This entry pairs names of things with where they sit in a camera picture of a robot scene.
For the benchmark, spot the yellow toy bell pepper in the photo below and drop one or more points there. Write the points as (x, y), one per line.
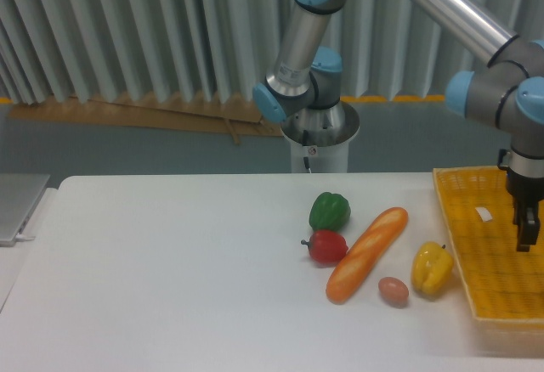
(431, 268)

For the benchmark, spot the brown toy egg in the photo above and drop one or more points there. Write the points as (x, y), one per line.
(393, 291)

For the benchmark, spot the yellow woven basket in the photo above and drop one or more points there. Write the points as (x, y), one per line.
(502, 285)

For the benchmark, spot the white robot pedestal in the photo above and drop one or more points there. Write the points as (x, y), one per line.
(319, 139)

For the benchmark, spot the silver laptop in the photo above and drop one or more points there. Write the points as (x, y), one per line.
(20, 195)

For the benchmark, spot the red toy bell pepper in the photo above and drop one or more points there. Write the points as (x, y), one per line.
(326, 246)

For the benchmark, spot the green toy bell pepper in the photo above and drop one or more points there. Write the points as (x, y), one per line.
(330, 211)

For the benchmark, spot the grey pleated curtain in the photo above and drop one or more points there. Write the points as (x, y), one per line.
(217, 48)

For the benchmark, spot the brown cardboard sheet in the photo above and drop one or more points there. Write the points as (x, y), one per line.
(237, 117)

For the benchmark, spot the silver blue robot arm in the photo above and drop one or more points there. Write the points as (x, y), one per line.
(507, 96)

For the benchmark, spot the toy baguette bread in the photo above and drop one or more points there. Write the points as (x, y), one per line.
(349, 275)

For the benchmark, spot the white label tag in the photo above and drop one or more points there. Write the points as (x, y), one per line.
(484, 214)

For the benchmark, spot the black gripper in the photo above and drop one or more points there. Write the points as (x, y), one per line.
(527, 193)

